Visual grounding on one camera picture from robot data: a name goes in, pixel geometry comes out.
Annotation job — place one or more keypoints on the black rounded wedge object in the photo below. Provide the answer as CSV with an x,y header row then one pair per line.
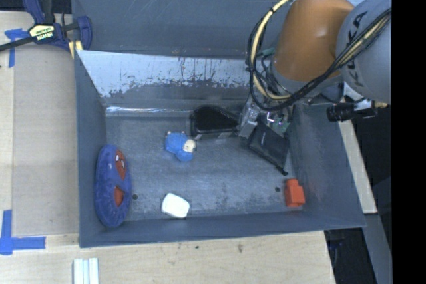
x,y
211,121

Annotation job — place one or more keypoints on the orange-red small block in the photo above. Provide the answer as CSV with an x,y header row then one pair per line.
x,y
294,193

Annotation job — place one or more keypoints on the blue oval toy, red face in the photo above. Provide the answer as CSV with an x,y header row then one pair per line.
x,y
108,196

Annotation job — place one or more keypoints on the black cylinder on white bracket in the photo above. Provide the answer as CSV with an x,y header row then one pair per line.
x,y
340,112

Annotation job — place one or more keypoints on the white soft block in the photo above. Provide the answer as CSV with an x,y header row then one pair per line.
x,y
174,206

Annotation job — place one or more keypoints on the blue toy figure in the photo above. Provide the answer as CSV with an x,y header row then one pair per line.
x,y
178,144

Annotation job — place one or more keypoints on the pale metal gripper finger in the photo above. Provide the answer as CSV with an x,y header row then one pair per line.
x,y
247,131
252,113

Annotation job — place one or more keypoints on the grey metal bin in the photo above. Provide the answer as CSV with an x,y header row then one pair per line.
x,y
219,176

